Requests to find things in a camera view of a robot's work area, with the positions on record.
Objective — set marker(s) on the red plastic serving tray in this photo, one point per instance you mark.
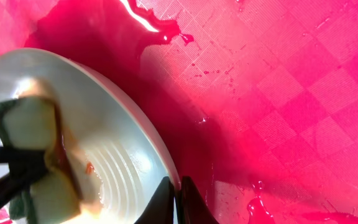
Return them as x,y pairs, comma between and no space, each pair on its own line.
267,89

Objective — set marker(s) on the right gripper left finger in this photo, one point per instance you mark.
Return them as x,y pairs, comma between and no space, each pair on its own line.
160,208

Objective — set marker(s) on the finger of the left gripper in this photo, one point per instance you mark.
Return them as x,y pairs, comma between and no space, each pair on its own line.
11,155
13,184

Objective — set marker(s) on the light blue plate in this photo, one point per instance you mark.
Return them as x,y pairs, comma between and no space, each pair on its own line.
116,155

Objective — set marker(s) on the green yellow scrub sponge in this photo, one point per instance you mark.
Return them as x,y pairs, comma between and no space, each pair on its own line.
39,186

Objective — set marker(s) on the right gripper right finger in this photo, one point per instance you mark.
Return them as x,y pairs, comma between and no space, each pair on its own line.
191,207

